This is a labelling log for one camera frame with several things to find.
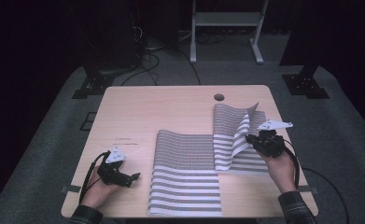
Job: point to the black stand base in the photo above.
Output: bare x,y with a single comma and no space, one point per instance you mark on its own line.
93,85
304,84

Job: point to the black floor socket plate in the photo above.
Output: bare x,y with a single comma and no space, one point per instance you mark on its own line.
88,121

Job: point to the person's left hand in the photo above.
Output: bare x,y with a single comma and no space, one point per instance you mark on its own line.
96,193

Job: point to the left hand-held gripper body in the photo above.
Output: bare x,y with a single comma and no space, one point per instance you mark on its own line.
111,174

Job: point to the pile of striped towels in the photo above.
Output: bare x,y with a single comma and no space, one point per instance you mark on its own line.
186,180

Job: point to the single grey white striped towel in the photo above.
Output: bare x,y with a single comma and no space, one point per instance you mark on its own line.
225,137

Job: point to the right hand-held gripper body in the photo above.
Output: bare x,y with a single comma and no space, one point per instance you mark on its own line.
270,144

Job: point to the grey tape strip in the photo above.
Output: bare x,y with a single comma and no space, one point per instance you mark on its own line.
309,189
69,188

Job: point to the white metal stand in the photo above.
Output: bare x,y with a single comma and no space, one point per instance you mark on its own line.
227,19

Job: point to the person's right hand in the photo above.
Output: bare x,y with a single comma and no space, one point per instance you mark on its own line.
283,171

